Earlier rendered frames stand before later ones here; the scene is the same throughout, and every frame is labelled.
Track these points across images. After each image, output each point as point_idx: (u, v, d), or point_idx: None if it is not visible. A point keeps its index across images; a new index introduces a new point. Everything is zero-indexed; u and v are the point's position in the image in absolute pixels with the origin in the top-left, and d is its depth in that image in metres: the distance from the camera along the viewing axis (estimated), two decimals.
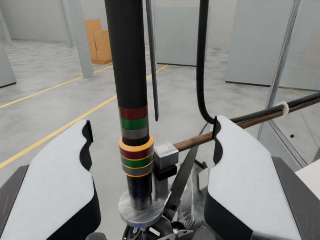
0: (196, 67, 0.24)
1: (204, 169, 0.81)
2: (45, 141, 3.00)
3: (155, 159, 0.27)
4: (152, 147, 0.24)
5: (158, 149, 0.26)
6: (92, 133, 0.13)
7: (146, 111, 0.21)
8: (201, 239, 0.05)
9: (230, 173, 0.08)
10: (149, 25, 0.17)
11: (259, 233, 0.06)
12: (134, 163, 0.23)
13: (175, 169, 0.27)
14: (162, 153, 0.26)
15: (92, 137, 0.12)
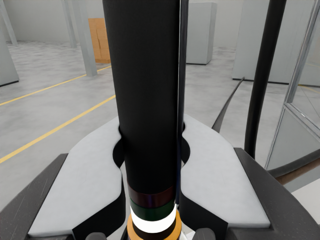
0: (249, 108, 0.15)
1: None
2: (45, 137, 2.86)
3: (181, 238, 0.18)
4: (180, 236, 0.15)
5: (185, 225, 0.18)
6: None
7: (174, 190, 0.13)
8: (201, 239, 0.05)
9: (200, 170, 0.08)
10: (184, 56, 0.09)
11: (234, 224, 0.06)
12: None
13: None
14: (192, 233, 0.17)
15: None
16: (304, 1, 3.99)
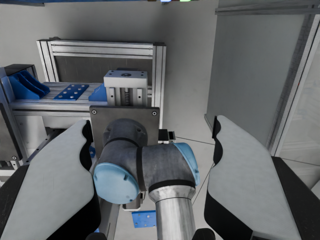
0: None
1: None
2: None
3: None
4: None
5: None
6: (92, 133, 0.13)
7: None
8: (201, 239, 0.05)
9: (230, 173, 0.08)
10: None
11: (259, 233, 0.06)
12: None
13: None
14: None
15: (92, 137, 0.12)
16: None
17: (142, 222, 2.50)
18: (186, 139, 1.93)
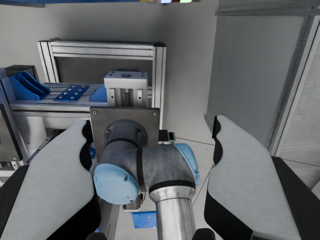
0: None
1: None
2: None
3: None
4: None
5: None
6: (92, 133, 0.13)
7: None
8: (201, 239, 0.05)
9: (230, 173, 0.08)
10: None
11: (259, 233, 0.06)
12: None
13: None
14: None
15: (92, 137, 0.12)
16: None
17: (142, 223, 2.50)
18: (186, 139, 1.93)
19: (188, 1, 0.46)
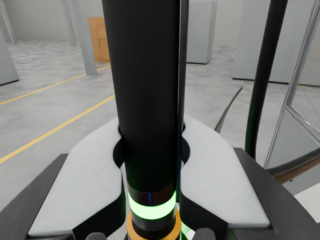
0: (250, 105, 0.15)
1: None
2: (45, 137, 2.87)
3: (181, 237, 0.18)
4: (180, 235, 0.15)
5: None
6: None
7: (174, 188, 0.13)
8: (201, 239, 0.05)
9: (200, 170, 0.08)
10: (184, 52, 0.08)
11: (234, 224, 0.06)
12: None
13: None
14: (192, 231, 0.17)
15: None
16: (304, 0, 3.99)
17: None
18: None
19: None
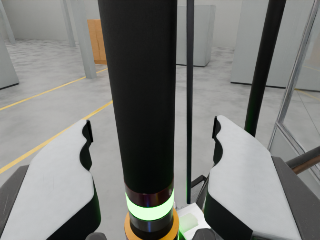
0: (247, 106, 0.15)
1: None
2: (47, 145, 2.94)
3: (178, 236, 0.18)
4: (177, 235, 0.15)
5: (183, 224, 0.18)
6: (92, 133, 0.13)
7: (172, 189, 0.13)
8: (201, 239, 0.05)
9: (230, 173, 0.08)
10: (191, 54, 0.08)
11: (259, 233, 0.06)
12: None
13: None
14: (189, 231, 0.17)
15: (92, 137, 0.12)
16: (301, 7, 4.06)
17: None
18: None
19: None
